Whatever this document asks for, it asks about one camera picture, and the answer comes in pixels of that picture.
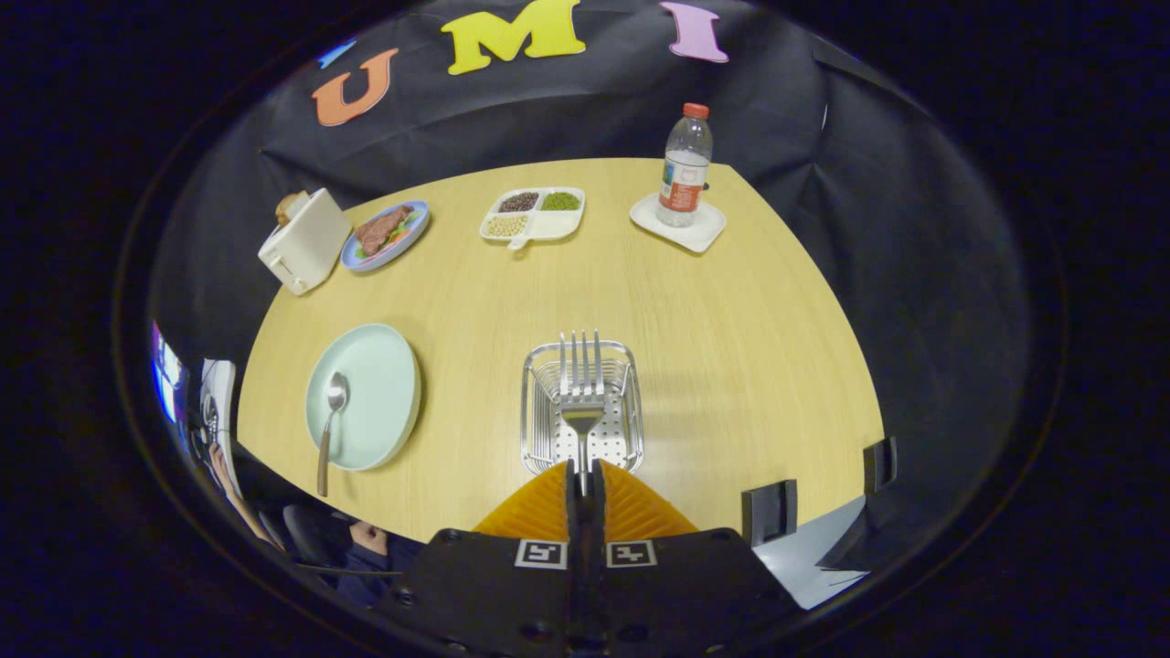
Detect blue plate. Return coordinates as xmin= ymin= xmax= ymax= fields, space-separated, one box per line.
xmin=340 ymin=200 xmax=431 ymax=273

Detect black backdrop cloth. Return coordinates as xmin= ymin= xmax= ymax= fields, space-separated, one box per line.
xmin=151 ymin=0 xmax=1034 ymax=586

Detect brown steak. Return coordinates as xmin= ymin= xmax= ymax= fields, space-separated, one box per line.
xmin=355 ymin=205 xmax=414 ymax=255

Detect spoon with wooden handle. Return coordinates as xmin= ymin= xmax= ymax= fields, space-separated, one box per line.
xmin=316 ymin=371 xmax=350 ymax=498

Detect light green plate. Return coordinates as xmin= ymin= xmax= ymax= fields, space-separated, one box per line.
xmin=305 ymin=324 xmax=422 ymax=472

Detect fork with wooden handle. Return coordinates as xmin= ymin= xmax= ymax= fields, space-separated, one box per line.
xmin=558 ymin=330 xmax=607 ymax=499

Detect clear water bottle red cap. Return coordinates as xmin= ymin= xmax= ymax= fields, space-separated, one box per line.
xmin=656 ymin=102 xmax=715 ymax=228

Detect white divided dish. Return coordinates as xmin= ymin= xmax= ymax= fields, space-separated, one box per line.
xmin=479 ymin=186 xmax=587 ymax=251

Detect metal wire basket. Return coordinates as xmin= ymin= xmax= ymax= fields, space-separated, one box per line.
xmin=520 ymin=341 xmax=645 ymax=478

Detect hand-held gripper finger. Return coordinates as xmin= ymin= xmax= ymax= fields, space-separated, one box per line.
xmin=379 ymin=460 xmax=587 ymax=658
xmin=586 ymin=460 xmax=796 ymax=658

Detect computer monitor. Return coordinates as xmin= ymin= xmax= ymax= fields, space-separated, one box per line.
xmin=151 ymin=322 xmax=188 ymax=426

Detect white side desk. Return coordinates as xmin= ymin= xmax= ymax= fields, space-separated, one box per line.
xmin=199 ymin=358 xmax=240 ymax=494

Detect white toaster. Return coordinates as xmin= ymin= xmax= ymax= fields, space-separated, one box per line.
xmin=258 ymin=188 xmax=353 ymax=296

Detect green and orange vegetables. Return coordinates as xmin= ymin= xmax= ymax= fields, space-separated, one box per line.
xmin=361 ymin=212 xmax=423 ymax=259

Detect black table clamp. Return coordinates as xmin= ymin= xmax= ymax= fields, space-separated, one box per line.
xmin=863 ymin=436 xmax=899 ymax=495
xmin=741 ymin=479 xmax=799 ymax=547

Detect white square coaster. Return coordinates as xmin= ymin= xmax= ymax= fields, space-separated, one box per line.
xmin=629 ymin=190 xmax=728 ymax=254

